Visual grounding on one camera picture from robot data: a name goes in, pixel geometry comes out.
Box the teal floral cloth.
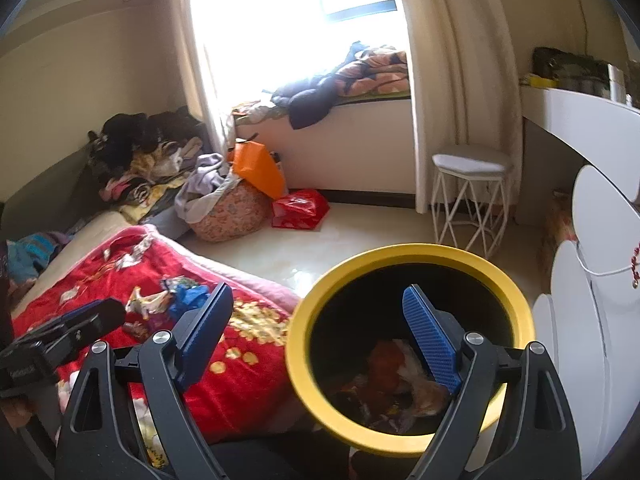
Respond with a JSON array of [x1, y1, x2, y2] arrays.
[[5, 230, 71, 286]]

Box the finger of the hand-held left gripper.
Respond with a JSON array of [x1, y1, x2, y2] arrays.
[[97, 298, 127, 333], [15, 302, 103, 356]]

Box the pink patterned blanket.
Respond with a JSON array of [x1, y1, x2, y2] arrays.
[[332, 42, 408, 98]]

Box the white bottle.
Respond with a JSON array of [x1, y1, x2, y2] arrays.
[[607, 64, 626, 103]]

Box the small heap of clothes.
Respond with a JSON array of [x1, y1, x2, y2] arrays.
[[232, 100, 286, 126]]

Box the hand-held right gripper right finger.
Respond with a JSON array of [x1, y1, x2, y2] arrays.
[[402, 284, 583, 480]]

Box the yellow rimmed black bin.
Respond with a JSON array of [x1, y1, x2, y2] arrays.
[[285, 243, 537, 458]]

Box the red bead string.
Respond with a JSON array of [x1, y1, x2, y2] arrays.
[[627, 242, 640, 291]]

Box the red plastic bag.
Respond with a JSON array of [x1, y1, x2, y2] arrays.
[[271, 189, 331, 231]]

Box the floral laundry basket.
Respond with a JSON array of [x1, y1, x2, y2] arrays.
[[190, 180, 273, 243]]

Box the white wire stool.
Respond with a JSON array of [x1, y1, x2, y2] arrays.
[[431, 144, 516, 256]]

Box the pile of clothes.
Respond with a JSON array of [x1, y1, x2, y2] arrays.
[[87, 107, 221, 226]]

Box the cream narrow curtain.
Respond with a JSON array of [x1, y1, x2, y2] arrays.
[[167, 0, 236, 156]]

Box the orange wrapper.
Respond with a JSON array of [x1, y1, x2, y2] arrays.
[[412, 380, 451, 417]]

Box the grey headboard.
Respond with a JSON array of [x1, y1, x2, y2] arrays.
[[0, 160, 101, 231]]

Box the white vanity desk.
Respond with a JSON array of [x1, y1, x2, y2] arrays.
[[520, 85, 640, 206]]

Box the white window seat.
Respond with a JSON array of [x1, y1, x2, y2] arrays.
[[235, 95, 418, 196]]

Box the beige mattress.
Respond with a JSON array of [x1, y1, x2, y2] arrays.
[[10, 210, 136, 311]]

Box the black bag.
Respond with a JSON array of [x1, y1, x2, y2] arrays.
[[531, 47, 611, 96]]

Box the white scalloped cabinet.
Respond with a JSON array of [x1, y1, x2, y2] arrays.
[[531, 165, 640, 480]]

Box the orange bag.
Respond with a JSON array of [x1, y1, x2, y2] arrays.
[[231, 140, 288, 200]]

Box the red floral blanket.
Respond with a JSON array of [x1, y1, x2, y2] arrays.
[[10, 225, 306, 471]]

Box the cream wide curtain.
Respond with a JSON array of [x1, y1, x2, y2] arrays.
[[390, 0, 523, 213]]

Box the wall cable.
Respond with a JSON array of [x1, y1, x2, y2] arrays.
[[575, 0, 591, 56]]

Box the red wrapper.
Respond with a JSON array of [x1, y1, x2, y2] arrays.
[[367, 340, 413, 393]]

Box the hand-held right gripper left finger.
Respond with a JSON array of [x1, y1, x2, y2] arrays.
[[55, 282, 236, 480]]

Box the window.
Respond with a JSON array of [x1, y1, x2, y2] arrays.
[[187, 0, 401, 106]]

